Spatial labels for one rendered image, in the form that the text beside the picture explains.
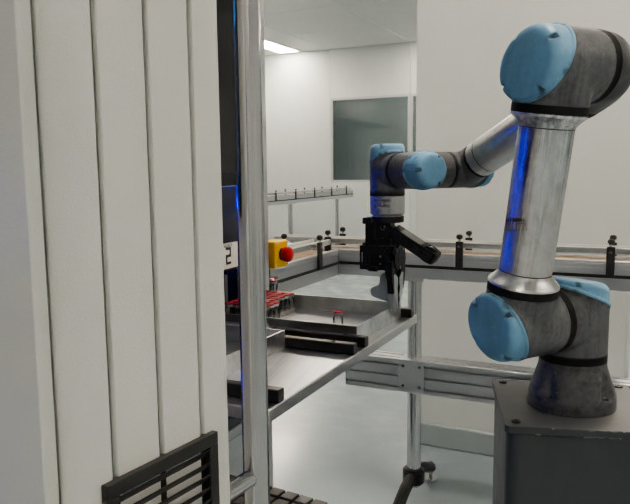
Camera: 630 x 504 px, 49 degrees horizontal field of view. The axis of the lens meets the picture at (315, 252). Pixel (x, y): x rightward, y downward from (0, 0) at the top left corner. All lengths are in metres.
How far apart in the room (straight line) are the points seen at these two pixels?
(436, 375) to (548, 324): 1.29
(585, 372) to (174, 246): 0.90
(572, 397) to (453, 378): 1.18
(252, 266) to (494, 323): 0.61
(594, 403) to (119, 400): 0.94
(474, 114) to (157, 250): 2.48
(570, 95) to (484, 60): 1.85
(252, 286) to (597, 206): 2.32
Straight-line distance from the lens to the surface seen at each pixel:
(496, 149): 1.37
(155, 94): 0.51
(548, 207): 1.12
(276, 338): 1.28
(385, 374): 2.50
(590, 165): 2.84
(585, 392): 1.28
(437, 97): 2.96
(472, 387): 2.41
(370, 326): 1.40
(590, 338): 1.27
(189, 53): 0.55
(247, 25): 0.62
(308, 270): 2.22
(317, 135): 10.38
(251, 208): 0.61
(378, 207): 1.46
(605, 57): 1.14
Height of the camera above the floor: 1.22
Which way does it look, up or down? 7 degrees down
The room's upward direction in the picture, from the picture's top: 1 degrees counter-clockwise
